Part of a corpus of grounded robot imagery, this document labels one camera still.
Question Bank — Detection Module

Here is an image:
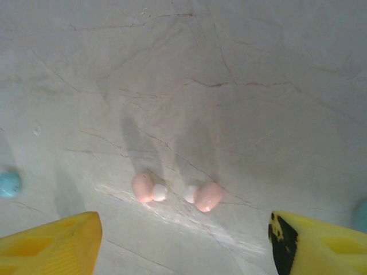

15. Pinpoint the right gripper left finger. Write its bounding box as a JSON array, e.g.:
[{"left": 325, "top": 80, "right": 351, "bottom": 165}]
[{"left": 0, "top": 211, "right": 103, "bottom": 275}]

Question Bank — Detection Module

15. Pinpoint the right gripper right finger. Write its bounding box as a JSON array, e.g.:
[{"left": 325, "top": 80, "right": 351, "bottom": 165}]
[{"left": 268, "top": 211, "right": 367, "bottom": 275}]

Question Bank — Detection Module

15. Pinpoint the blue earbud charging case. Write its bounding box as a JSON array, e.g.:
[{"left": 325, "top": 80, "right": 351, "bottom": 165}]
[{"left": 353, "top": 199, "right": 367, "bottom": 231}]

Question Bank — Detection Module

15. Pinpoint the blue wireless earbud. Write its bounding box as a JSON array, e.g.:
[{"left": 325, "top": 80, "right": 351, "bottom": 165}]
[{"left": 0, "top": 167, "right": 22, "bottom": 198}]

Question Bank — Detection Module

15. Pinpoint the pink wireless earbud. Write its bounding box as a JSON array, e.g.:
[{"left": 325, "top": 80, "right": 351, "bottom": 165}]
[
  {"left": 183, "top": 182, "right": 224, "bottom": 213},
  {"left": 131, "top": 172, "right": 169, "bottom": 204}
]

